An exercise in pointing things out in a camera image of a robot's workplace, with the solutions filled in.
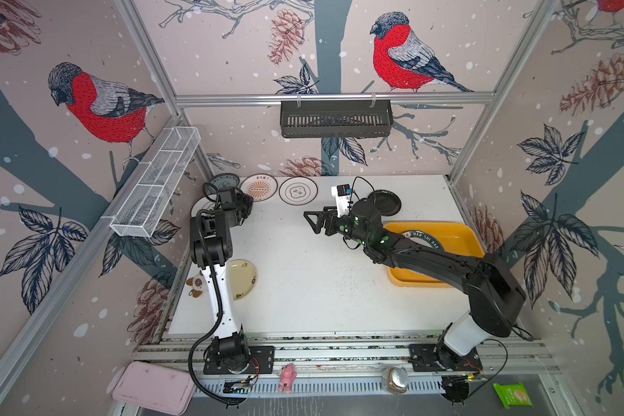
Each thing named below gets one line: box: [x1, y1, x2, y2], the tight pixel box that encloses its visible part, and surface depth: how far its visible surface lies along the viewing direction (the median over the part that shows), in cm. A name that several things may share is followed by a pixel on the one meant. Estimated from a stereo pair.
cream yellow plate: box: [227, 259, 259, 302], surface depth 91 cm
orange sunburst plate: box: [239, 173, 279, 202], surface depth 121 cm
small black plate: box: [367, 189, 403, 217], surface depth 113 cm
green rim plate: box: [401, 230, 445, 250], surface depth 100 cm
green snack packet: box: [493, 382, 534, 410], surface depth 68 cm
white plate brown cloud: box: [278, 176, 319, 207], surface depth 120 cm
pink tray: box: [112, 360, 196, 416], surface depth 69 cm
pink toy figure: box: [277, 362, 298, 394], surface depth 71 cm
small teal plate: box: [210, 172, 240, 190], surface depth 125 cm
